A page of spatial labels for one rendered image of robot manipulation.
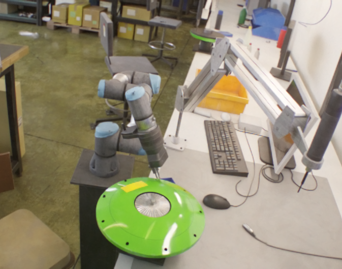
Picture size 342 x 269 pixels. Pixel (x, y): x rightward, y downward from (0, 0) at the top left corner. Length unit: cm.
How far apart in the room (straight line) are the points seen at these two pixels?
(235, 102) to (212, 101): 13
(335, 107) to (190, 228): 49
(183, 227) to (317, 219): 65
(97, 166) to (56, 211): 113
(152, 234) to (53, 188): 183
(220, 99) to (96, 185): 90
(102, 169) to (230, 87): 115
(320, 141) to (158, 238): 46
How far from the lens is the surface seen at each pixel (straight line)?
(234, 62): 110
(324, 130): 77
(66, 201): 256
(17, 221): 158
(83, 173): 144
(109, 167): 140
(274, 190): 146
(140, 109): 105
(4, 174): 155
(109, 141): 134
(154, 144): 109
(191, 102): 135
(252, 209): 132
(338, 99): 75
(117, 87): 114
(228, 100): 193
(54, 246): 146
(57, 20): 669
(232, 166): 147
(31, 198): 260
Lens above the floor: 174
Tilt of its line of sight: 32 degrees down
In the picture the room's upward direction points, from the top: 10 degrees clockwise
